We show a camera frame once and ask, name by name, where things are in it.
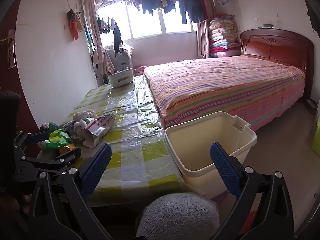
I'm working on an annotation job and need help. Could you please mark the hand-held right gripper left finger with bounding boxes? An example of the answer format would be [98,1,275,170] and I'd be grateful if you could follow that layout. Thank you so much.
[28,144,113,240]

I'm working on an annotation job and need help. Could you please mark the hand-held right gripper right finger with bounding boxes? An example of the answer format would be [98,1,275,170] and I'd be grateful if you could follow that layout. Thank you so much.
[210,142,294,240]

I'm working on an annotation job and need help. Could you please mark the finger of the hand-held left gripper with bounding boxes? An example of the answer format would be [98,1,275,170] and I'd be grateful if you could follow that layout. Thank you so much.
[20,147,82,174]
[14,131,50,153]

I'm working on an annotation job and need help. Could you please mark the orange snack packet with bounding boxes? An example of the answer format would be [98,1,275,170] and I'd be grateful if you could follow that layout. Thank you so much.
[57,144,75,155]

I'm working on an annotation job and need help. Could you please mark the dark green knitted toy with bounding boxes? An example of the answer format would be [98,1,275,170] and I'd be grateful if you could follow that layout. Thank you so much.
[39,122,60,134]

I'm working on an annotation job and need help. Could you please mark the cream plastic bin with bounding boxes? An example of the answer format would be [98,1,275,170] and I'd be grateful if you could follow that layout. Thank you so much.
[164,111,257,200]

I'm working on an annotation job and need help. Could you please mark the white red cardboard box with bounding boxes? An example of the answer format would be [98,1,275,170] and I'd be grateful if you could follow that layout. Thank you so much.
[82,112,116,148]

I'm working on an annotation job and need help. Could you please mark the beige plush toy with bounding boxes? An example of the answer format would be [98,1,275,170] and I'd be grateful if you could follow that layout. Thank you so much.
[72,110,98,130]

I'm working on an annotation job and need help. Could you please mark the table with checkered plastic cover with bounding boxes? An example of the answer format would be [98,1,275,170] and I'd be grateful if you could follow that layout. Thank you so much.
[36,75,208,207]

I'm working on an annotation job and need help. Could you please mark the bed with striped sheet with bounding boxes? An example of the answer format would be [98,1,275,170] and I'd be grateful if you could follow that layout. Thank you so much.
[143,55,306,132]

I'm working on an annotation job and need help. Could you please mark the white organiser basket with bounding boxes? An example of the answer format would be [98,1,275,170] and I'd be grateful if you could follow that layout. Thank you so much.
[107,66,135,88]

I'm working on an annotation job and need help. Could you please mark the green storage box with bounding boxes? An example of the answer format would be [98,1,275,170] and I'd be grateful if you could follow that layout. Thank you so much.
[309,116,320,157]

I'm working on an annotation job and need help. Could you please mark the beige hanging garments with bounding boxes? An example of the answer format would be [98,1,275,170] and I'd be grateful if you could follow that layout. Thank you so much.
[90,44,115,75]

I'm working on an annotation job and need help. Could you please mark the dark box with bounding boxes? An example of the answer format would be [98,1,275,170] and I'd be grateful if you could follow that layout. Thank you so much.
[306,100,317,115]

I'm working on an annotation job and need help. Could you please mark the pink cloth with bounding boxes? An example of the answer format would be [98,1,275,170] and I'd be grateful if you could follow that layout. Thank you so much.
[134,65,148,77]

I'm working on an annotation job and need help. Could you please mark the white tower appliance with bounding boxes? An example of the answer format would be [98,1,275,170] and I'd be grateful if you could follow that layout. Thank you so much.
[114,52,132,73]

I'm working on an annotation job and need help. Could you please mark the orange hanging cloth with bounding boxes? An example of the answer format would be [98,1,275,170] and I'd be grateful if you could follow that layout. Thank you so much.
[67,9,84,41]

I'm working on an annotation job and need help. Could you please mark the hanging dark underwear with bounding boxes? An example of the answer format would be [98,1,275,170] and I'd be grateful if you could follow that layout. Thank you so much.
[96,16,124,58]

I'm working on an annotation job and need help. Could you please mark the long pink curtain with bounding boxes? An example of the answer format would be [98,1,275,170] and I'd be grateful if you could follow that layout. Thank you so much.
[81,0,103,85]

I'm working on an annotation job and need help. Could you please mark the short pink curtain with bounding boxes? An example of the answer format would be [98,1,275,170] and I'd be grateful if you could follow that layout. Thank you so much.
[197,20,209,59]

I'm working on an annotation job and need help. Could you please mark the stack of folded quilts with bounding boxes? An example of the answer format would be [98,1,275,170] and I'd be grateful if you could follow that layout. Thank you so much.
[208,15,241,58]

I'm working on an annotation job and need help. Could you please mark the brown wooden headboard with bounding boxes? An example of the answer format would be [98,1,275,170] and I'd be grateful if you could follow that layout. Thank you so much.
[240,28,315,75]

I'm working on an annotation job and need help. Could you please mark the bright window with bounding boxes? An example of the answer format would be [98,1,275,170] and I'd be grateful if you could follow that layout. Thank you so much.
[96,0,200,40]

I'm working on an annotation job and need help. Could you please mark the row of hanging clothes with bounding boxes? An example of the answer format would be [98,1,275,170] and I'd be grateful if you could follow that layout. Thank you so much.
[121,0,230,24]

